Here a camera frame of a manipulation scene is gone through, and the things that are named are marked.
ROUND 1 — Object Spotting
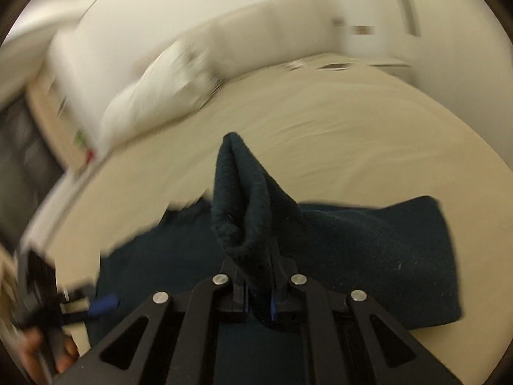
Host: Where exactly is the dark teal knit sweater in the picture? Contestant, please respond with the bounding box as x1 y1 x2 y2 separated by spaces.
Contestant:
86 132 461 385

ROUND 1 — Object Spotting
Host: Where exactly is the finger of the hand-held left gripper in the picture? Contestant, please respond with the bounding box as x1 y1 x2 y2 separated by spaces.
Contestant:
60 287 121 323

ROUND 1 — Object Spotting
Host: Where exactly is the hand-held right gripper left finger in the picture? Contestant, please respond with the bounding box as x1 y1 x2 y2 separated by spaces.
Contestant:
52 259 251 385

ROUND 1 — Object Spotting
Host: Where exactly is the wall shelf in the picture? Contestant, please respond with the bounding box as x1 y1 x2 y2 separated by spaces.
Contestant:
28 68 101 177

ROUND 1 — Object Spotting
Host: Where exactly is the wall socket plate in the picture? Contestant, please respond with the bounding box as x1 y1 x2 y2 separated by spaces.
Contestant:
332 18 377 37

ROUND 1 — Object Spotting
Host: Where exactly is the person's left hand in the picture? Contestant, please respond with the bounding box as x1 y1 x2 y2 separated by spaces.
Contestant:
22 326 80 381

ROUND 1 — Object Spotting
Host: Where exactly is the bed with beige sheet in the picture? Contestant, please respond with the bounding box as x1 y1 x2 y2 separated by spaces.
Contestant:
40 61 509 375

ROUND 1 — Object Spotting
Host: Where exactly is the white pillow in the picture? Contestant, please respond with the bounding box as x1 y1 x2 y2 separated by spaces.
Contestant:
100 42 219 147

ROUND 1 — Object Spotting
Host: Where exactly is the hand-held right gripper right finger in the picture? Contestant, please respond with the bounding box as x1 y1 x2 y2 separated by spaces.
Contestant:
271 249 462 385

